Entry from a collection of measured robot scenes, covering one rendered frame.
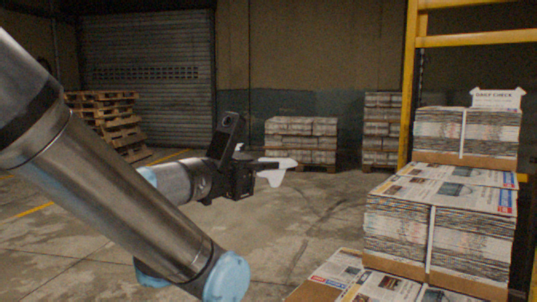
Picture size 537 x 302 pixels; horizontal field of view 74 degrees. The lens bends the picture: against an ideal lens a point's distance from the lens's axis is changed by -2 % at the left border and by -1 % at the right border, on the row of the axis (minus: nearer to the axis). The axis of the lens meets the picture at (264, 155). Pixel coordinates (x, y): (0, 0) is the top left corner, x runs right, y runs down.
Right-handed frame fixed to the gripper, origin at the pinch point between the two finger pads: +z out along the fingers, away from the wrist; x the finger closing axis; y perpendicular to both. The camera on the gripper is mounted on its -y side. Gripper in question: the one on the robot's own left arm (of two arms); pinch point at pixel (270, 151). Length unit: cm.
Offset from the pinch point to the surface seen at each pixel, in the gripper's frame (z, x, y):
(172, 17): 437, -635, -77
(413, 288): 35, 28, 37
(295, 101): 562, -376, 68
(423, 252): 39, 28, 28
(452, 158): 97, 19, 12
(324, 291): 51, -5, 65
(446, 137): 97, 15, 4
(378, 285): 30, 20, 38
